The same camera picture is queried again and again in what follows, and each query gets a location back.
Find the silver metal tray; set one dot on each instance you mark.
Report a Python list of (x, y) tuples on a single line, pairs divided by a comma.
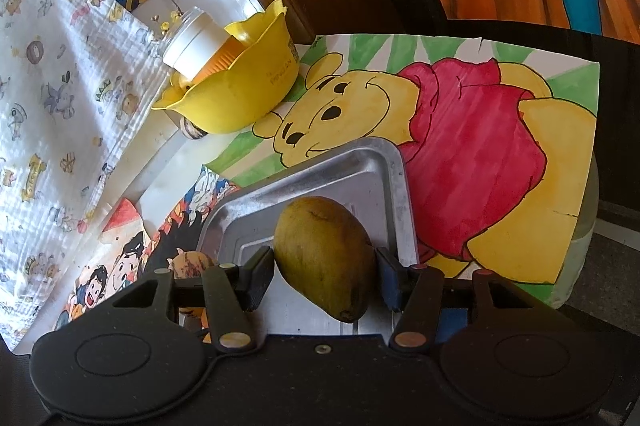
[(366, 176)]

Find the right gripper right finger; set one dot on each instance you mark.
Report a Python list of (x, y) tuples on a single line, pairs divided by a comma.
[(415, 293)]

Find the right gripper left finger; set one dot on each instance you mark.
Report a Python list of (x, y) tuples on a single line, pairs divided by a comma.
[(229, 293)]

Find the green yellow mango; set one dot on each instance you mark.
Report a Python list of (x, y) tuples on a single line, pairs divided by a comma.
[(326, 255)]

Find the anime characters drawing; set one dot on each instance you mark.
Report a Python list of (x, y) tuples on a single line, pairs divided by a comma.
[(126, 251)]

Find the white lidded jar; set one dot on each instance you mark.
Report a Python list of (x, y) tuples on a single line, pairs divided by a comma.
[(196, 47)]

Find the Winnie the Pooh drawing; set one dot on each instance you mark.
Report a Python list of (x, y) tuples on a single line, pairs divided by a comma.
[(496, 139)]

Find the white cartoon print curtain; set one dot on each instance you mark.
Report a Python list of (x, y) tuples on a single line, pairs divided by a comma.
[(78, 78)]

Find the yellow plastic bowl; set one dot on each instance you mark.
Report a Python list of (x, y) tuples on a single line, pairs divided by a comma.
[(254, 84)]

